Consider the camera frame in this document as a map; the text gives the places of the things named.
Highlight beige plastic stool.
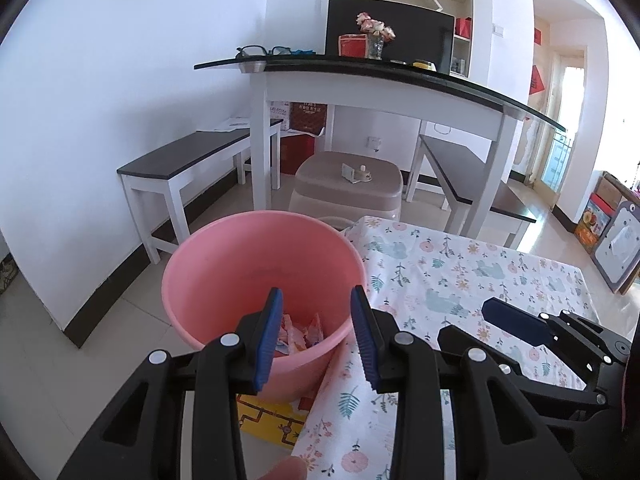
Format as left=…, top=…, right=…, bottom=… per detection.
left=288, top=152, right=404, bottom=226

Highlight small bottle on stool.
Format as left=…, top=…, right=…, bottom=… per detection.
left=341, top=164, right=372, bottom=184

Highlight white dining table glass top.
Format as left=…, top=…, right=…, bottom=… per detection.
left=202, top=54, right=564, bottom=238

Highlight wall power outlet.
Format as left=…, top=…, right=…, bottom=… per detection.
left=367, top=136, right=382, bottom=153

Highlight black eyeglasses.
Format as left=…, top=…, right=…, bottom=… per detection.
left=235, top=44, right=292, bottom=58

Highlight blue pink printed bag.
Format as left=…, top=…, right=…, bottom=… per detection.
left=274, top=313, right=324, bottom=356

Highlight dark red gift bag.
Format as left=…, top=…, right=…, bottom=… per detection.
left=290, top=102, right=328, bottom=136

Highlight left hand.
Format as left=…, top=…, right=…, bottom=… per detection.
left=259, top=456, right=307, bottom=480

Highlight pink plastic trash bucket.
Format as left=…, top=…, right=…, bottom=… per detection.
left=160, top=210, right=366, bottom=403

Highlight colorful fruit box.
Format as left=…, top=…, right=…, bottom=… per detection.
left=574, top=193, right=614, bottom=254

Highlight red white gift box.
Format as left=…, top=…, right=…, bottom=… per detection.
left=270, top=101, right=291, bottom=130

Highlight yellow patterned floor mat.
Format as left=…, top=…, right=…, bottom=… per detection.
left=236, top=394, right=314, bottom=450

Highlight flower vase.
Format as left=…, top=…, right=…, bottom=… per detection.
left=356, top=12, right=396, bottom=60

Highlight red box on table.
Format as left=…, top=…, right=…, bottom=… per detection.
left=337, top=34, right=368, bottom=58

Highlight dark bench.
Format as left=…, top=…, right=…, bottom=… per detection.
left=116, top=116, right=286, bottom=266
left=405, top=134, right=537, bottom=249

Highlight dark top left bench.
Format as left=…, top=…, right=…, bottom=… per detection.
left=116, top=116, right=286, bottom=266

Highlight dark top right bench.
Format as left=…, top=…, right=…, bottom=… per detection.
left=405, top=134, right=537, bottom=249

